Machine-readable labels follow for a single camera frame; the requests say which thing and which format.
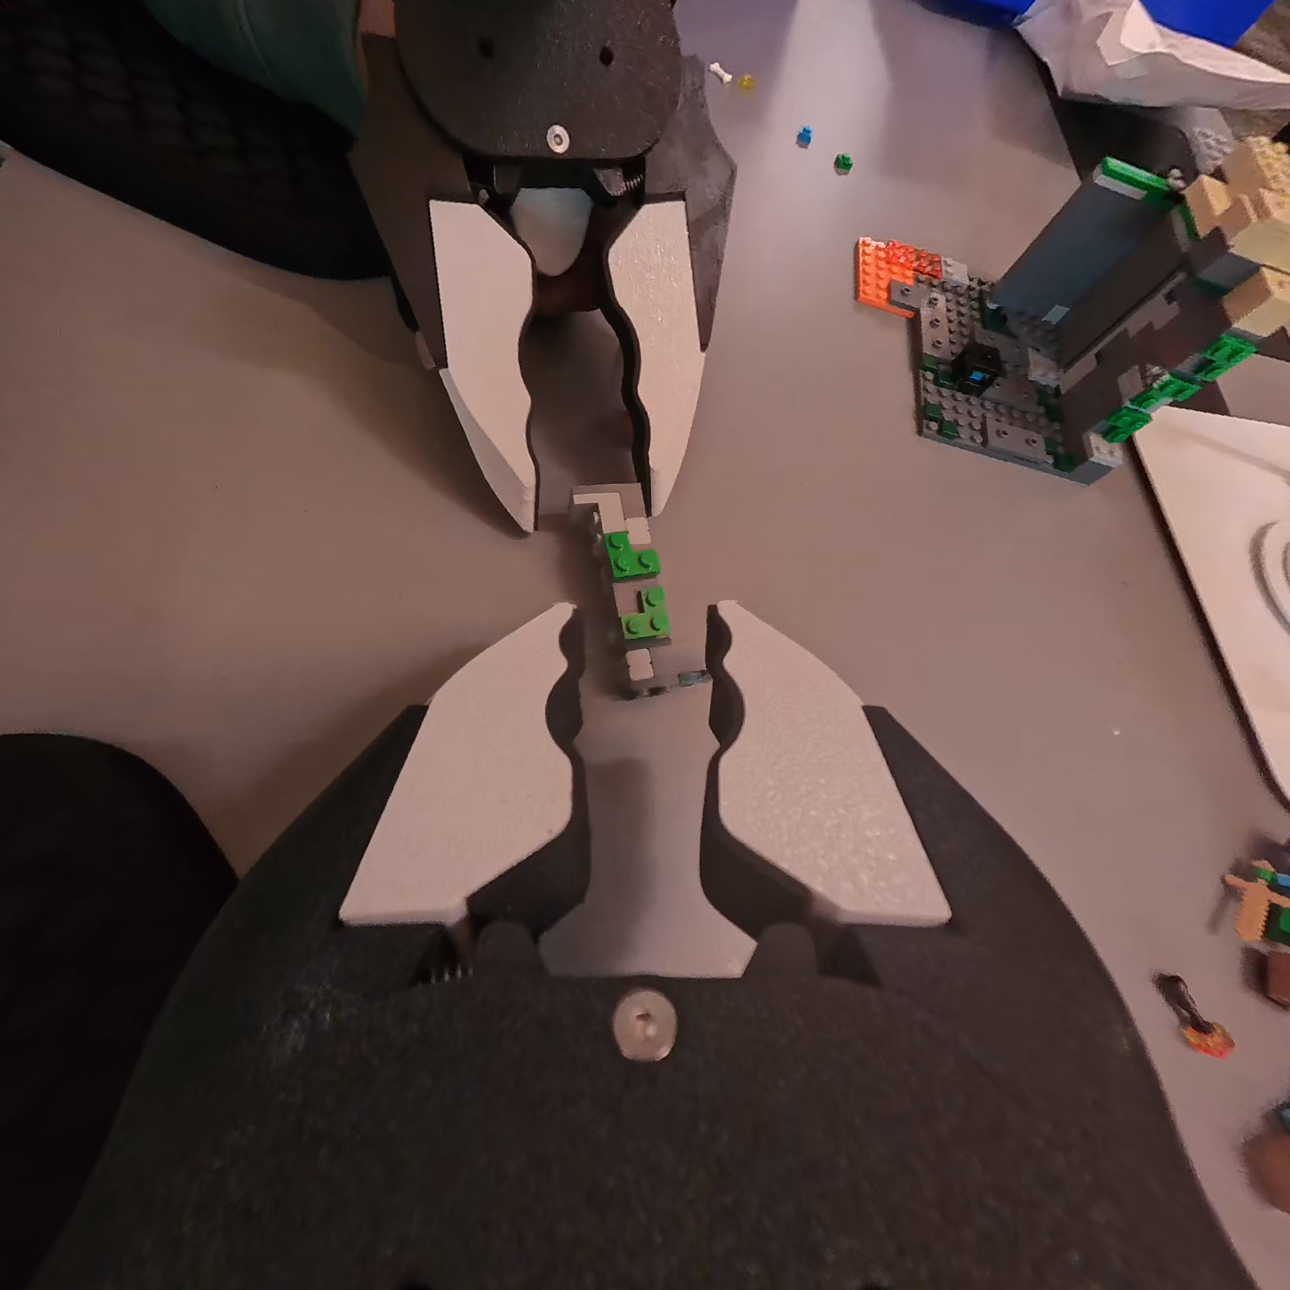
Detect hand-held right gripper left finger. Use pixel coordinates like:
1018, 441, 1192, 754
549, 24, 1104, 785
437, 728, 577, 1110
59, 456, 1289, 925
339, 601, 589, 929

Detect pile of colourful brick figures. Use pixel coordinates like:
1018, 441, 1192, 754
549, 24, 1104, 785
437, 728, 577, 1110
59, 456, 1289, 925
1152, 835, 1290, 1215

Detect person's left forearm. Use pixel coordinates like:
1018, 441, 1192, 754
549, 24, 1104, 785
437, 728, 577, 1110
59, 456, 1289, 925
137, 0, 405, 126

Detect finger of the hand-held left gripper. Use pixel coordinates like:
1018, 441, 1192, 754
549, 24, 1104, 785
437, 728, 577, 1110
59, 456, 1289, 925
604, 200, 710, 521
428, 200, 549, 536

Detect white crumpled bag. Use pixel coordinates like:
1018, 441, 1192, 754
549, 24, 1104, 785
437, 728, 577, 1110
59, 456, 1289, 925
1016, 0, 1290, 114

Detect grey white brick column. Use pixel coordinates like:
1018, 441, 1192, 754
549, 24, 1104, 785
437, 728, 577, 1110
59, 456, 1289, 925
569, 482, 678, 699

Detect blue plastic bin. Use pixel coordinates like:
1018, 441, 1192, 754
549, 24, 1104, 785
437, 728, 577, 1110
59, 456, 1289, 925
932, 0, 1290, 54

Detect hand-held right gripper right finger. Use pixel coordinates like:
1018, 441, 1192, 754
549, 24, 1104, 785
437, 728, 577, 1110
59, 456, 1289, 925
706, 599, 953, 929

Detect grey green brick tower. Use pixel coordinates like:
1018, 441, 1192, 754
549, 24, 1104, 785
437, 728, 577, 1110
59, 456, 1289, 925
915, 136, 1290, 488

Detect white lamp base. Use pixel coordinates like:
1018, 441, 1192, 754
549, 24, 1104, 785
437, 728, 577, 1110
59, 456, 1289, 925
1128, 407, 1290, 810

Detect orange brick plate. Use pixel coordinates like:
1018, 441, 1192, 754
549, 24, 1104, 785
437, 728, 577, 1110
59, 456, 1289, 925
854, 234, 952, 310

